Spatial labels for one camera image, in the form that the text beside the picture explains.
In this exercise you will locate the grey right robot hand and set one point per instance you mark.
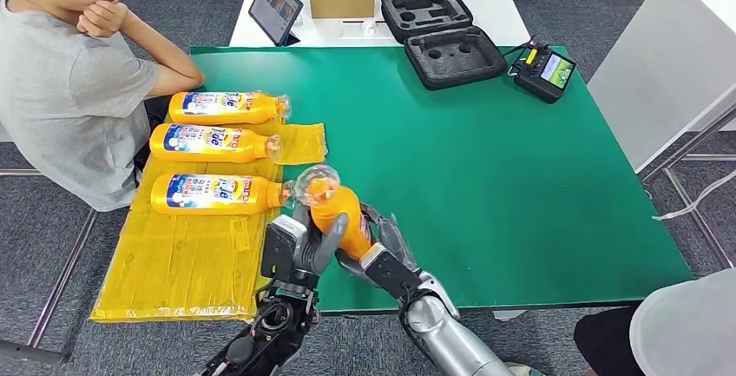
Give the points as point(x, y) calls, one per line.
point(397, 241)

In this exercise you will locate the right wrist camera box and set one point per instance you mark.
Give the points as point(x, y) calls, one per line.
point(391, 273)

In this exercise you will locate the black tablet with stand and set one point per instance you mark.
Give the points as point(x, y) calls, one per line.
point(275, 8)

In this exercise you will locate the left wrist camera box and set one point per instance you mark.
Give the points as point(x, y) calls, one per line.
point(282, 250)

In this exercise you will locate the small white plastic holder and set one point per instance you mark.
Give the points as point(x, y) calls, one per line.
point(368, 29)

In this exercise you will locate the orange detergent bottle clear cap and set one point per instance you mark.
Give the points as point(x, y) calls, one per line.
point(342, 218)
point(213, 143)
point(230, 109)
point(218, 195)

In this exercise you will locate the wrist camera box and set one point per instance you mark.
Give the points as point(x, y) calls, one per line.
point(391, 273)
point(282, 250)

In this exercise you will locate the person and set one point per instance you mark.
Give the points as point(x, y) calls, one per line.
point(63, 103)
point(684, 327)

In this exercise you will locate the black foam-lined carrying case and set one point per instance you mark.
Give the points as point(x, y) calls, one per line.
point(454, 58)

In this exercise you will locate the yellow plastic sheet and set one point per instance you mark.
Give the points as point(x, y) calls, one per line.
point(172, 258)

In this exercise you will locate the black remote controller with screen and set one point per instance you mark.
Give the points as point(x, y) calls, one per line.
point(540, 77)

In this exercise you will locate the white tape piece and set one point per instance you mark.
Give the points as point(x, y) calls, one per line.
point(509, 315)

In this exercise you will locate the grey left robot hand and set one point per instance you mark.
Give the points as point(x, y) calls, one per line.
point(322, 247)

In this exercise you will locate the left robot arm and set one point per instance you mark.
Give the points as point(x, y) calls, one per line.
point(264, 333)

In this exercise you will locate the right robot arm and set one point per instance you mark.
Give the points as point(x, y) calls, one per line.
point(448, 333)

